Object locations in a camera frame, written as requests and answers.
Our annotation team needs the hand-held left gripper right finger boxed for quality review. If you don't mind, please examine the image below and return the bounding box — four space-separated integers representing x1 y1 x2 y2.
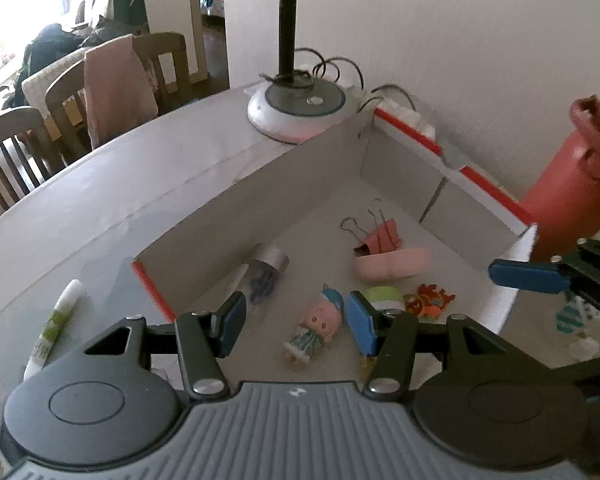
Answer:
345 290 551 403

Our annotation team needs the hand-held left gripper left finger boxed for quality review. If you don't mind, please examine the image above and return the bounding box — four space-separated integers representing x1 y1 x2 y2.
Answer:
55 291 247 402

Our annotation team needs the green-capped jar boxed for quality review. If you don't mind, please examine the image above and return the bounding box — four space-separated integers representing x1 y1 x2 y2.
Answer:
361 285 407 316

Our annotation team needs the pink-haired doll figure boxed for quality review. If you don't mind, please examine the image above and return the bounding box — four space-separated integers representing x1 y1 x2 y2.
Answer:
283 285 345 366

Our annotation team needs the pink shell-shaped dish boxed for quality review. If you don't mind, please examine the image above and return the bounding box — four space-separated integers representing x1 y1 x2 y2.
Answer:
352 246 432 282

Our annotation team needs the orange toy figure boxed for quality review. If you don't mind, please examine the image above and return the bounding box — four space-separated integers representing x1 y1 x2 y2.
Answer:
404 284 456 318

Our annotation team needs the clear bottle with silver cap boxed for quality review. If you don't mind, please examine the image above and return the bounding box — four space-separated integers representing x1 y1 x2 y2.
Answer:
237 243 291 306

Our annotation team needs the red binder clip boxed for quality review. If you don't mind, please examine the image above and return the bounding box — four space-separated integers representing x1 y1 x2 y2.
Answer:
341 199 405 258

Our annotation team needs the red cardboard box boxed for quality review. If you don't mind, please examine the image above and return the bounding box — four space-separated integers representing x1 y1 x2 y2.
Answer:
131 106 538 376

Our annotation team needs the white and green tube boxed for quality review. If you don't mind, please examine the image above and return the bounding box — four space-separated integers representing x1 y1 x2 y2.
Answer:
22 279 84 383

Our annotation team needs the red water bottle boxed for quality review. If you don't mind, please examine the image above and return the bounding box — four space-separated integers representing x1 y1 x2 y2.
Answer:
521 95 600 261

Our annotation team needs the white power strip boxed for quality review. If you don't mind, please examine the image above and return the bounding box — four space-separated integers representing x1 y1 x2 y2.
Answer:
372 96 437 138

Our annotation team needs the grey desk lamp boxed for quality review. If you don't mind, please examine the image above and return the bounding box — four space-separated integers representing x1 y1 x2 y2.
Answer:
247 0 348 143

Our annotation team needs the pink cloth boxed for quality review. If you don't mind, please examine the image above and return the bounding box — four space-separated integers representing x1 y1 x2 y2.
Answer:
83 35 160 148

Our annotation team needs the wooden dining chair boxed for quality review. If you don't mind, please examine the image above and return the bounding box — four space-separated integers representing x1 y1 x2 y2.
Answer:
45 32 191 161
0 106 56 231

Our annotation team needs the light sofa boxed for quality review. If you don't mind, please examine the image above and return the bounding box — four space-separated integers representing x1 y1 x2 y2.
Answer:
22 0 148 111

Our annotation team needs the dark clothes pile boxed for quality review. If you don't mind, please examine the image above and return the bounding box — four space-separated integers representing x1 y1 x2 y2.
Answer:
7 22 101 106

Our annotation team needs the black lamp cable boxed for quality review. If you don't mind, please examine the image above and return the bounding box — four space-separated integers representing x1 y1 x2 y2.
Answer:
260 47 421 111

